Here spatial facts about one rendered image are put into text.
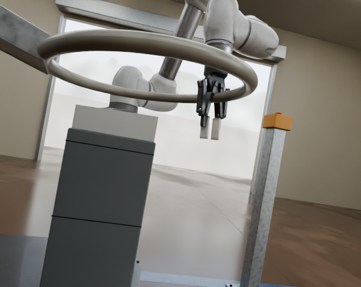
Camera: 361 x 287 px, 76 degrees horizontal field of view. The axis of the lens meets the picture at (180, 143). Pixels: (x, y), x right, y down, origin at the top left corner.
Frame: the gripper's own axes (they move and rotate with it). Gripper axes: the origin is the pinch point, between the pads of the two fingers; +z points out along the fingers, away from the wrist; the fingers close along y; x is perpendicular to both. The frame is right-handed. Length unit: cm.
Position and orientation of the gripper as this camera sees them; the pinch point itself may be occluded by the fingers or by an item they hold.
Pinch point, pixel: (210, 128)
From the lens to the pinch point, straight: 72.7
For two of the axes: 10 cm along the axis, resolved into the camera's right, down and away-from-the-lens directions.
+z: -0.9, 10.0, 0.1
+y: -7.4, -0.6, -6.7
